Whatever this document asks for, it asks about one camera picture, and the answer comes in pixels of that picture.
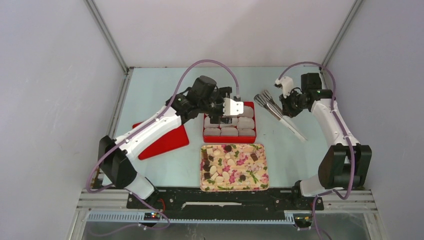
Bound white paper cup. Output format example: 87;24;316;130
242;105;255;119

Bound white oval chocolate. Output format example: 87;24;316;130
209;165;217;176
222;171;230;181

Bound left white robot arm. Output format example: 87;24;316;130
98;75;244;208

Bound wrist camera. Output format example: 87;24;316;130
222;97;244;117
274;76;295;98

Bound striped brown chocolate bar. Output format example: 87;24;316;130
250;153;259;162

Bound floral serving tray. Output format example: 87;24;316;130
200;143;270;192

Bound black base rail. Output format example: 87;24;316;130
147;187;324;222

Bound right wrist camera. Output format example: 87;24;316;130
274;76;295;98

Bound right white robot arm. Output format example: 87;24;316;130
274;73;372;209

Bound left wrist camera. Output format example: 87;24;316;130
222;97;244;117

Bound red box lid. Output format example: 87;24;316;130
138;125;190;161

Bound red chocolate box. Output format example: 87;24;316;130
202;101;257;144

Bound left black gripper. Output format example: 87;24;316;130
198;88;232;124

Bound silver serving tongs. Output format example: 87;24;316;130
253;90;307;142

